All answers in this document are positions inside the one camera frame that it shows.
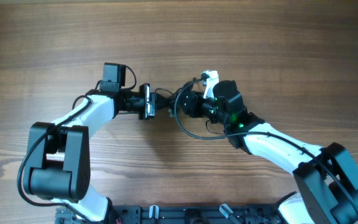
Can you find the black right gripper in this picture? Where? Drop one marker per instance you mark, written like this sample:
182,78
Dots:
195,99

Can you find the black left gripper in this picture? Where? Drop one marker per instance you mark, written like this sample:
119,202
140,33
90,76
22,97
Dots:
161,98

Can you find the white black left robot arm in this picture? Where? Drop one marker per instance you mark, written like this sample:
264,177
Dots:
56,168

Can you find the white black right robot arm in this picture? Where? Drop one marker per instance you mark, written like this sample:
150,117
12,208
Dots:
327,177

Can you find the black aluminium base frame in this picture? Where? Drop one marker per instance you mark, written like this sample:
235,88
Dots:
250,213

